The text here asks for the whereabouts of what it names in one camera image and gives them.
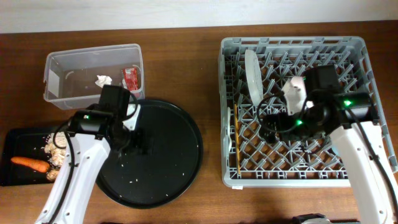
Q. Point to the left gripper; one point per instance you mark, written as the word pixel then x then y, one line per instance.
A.
pixel 138 147

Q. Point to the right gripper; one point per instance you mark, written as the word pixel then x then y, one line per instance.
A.
pixel 282 118

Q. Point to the round black serving tray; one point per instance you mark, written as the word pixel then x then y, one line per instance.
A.
pixel 154 180

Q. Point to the pink shallow bowl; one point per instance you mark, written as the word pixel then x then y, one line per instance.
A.
pixel 298 82

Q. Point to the white plastic fork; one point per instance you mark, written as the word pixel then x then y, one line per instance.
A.
pixel 228 128

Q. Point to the grey plate with rice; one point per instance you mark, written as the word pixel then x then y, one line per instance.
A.
pixel 253 77

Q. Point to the red snack wrapper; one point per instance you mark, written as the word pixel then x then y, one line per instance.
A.
pixel 130 79

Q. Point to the white tissue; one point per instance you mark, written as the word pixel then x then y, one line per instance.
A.
pixel 103 80

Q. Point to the brown walnut shell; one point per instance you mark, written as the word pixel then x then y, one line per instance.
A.
pixel 52 175

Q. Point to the orange carrot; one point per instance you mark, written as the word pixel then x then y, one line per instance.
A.
pixel 37 165

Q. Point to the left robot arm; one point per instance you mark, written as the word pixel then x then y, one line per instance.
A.
pixel 92 134

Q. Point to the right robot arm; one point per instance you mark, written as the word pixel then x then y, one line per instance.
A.
pixel 317 104

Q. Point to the grey dishwasher rack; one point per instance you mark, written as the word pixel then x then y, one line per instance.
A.
pixel 312 163

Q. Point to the rice and shells pile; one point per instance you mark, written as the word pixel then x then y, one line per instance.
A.
pixel 56 149

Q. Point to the clear plastic bin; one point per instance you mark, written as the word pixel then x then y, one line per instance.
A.
pixel 70 75

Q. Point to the black rectangular tray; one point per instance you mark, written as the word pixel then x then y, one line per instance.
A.
pixel 24 142

